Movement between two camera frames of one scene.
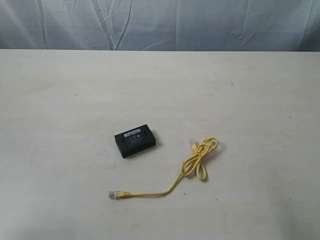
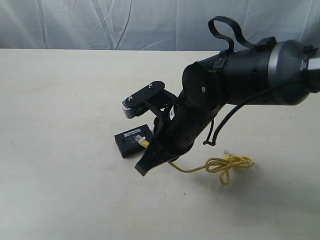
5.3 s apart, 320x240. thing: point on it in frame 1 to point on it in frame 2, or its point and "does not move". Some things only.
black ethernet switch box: [135, 140] does not move
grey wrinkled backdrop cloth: [282, 25] does not move
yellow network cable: [201, 150] to [224, 163]
